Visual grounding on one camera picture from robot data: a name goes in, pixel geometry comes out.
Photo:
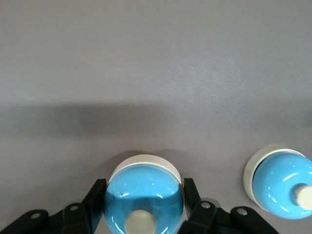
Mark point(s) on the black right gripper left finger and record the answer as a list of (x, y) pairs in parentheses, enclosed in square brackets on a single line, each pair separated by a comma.
[(92, 207)]

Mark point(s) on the brown table mat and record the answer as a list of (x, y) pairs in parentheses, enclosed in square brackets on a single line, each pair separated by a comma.
[(156, 61)]

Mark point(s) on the light blue desk bell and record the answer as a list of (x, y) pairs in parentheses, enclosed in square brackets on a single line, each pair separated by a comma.
[(275, 180), (143, 185)]

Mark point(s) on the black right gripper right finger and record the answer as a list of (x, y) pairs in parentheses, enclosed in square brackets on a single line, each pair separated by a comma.
[(195, 209)]

